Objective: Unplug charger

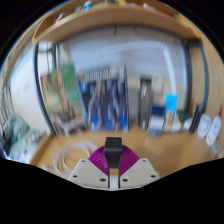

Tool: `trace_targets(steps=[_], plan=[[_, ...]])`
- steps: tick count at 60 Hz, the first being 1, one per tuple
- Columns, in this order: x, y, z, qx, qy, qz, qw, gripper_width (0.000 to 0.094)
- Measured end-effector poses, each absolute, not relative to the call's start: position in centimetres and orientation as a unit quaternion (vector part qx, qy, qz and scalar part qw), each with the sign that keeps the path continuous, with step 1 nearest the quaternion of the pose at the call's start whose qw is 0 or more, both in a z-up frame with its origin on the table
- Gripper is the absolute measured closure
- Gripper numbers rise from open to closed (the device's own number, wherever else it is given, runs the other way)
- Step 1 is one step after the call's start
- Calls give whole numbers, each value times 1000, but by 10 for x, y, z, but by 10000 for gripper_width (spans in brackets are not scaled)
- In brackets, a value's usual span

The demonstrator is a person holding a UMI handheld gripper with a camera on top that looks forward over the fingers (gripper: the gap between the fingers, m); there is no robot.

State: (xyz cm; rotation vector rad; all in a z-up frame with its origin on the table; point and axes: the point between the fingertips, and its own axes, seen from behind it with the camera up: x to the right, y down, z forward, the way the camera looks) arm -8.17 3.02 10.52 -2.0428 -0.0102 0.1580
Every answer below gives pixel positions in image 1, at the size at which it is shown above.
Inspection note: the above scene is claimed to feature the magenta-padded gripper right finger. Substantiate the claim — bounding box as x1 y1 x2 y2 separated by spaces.
118 145 161 190

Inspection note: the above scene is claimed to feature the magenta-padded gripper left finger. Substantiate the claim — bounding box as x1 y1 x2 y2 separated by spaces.
68 146 110 190

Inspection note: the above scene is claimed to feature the black charger block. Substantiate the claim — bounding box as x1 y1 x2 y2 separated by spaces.
103 136 123 169

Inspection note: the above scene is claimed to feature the small dark blue box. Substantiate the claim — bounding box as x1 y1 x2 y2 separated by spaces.
147 105 166 137

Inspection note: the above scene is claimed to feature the grey water bottle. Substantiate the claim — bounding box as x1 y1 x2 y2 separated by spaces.
137 78 153 130

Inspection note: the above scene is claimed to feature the light blue orange box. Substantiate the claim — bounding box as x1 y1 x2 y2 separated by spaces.
163 93 179 131

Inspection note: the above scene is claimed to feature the dark green round object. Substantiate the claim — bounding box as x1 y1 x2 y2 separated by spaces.
176 109 192 124

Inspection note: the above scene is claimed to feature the blue robot model box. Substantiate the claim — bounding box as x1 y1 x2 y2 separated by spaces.
77 64 130 134

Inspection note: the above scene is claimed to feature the black cylindrical device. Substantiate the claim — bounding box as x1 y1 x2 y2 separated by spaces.
189 103 203 134

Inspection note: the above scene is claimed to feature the bed with teal bedding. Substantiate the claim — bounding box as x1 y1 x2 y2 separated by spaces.
0 113 51 164

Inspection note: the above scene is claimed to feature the green toy figure box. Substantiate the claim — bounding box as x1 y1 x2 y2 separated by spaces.
40 63 88 136

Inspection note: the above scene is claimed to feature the white red-capped lotion bottle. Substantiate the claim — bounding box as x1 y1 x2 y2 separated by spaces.
205 106 224 148

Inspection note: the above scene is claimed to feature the white desk lamp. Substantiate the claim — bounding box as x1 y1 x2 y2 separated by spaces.
71 41 194 133

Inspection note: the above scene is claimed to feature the white coiled power cable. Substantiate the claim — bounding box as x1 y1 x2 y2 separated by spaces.
52 139 99 176

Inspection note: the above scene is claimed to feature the grey metal desk frame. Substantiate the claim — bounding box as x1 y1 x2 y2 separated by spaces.
33 28 210 136

